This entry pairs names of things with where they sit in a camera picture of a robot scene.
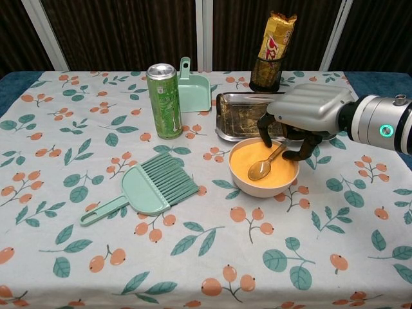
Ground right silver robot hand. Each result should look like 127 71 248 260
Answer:
257 83 355 162

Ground metal spoon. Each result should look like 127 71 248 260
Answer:
247 143 289 182

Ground orange powder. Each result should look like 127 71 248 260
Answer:
230 140 297 187

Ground stainless steel tray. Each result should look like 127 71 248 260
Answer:
214 91 337 142

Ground cream bowl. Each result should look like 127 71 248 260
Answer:
229 137 300 198

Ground green plastic hand brush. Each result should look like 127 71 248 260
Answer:
79 152 200 227

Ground black mesh cup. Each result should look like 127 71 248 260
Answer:
249 54 283 94

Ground golden snack packet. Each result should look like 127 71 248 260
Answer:
257 11 297 89

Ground dark pleated partition panel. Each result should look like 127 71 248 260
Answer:
212 0 339 71
331 0 412 73
41 0 198 71
0 0 54 77

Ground green plastic dustpan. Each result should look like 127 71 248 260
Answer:
176 57 212 113

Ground green drink can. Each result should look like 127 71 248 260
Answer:
145 63 183 140

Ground floral tablecloth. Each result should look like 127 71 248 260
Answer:
0 70 412 309

